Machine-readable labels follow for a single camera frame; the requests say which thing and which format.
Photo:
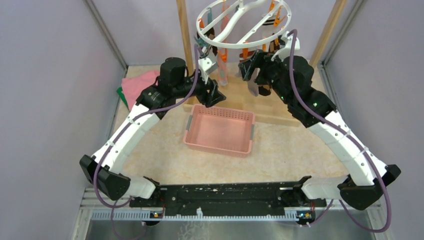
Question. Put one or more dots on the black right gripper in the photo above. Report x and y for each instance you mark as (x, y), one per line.
(259, 59)

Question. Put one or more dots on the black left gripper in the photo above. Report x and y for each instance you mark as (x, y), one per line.
(214, 96)

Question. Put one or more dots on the grey sock striped cuff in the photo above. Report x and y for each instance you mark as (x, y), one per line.
(252, 86)

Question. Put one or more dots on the pink plastic basket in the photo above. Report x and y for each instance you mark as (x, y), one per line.
(220, 130)

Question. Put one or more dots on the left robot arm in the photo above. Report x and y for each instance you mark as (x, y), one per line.
(171, 87)

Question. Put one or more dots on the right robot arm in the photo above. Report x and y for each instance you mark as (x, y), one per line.
(291, 79)

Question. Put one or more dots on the wooden hanger rack stand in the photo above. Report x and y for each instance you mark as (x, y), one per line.
(267, 109)

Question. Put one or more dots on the white round clip hanger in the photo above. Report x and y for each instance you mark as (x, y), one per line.
(245, 19)

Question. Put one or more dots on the pink teal sock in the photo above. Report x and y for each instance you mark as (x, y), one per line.
(222, 69)

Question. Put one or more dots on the orange clothes peg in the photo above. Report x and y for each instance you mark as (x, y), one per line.
(223, 54)

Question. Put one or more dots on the white black striped sock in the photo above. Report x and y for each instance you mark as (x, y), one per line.
(271, 25)

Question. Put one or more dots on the brown argyle sock left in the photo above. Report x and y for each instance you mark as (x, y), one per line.
(211, 35)

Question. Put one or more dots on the pink folded cloth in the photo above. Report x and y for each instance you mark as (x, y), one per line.
(133, 86)

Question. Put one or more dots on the green folded cloth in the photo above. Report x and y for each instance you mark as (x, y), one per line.
(121, 95)

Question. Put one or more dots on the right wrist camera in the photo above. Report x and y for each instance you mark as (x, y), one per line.
(289, 42)

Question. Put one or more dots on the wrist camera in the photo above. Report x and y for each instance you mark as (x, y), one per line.
(207, 65)
(289, 42)

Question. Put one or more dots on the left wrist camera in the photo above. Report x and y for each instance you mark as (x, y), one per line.
(207, 65)

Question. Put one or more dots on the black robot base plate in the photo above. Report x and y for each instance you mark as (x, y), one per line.
(263, 201)

